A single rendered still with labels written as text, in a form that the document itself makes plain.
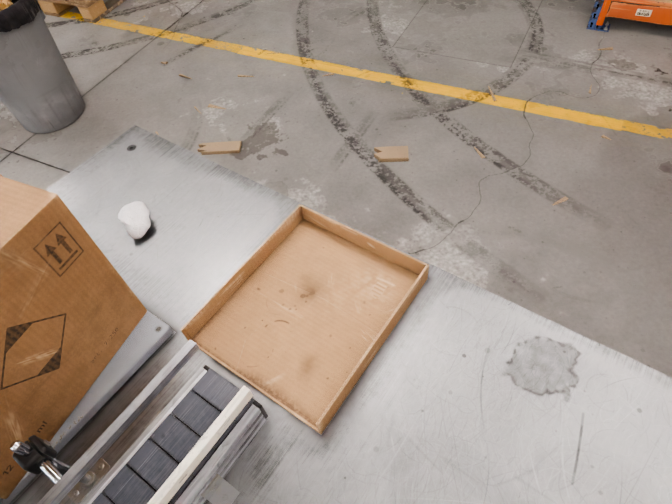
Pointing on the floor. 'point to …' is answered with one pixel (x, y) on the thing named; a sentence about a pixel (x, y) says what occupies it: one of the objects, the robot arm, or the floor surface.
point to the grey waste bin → (37, 79)
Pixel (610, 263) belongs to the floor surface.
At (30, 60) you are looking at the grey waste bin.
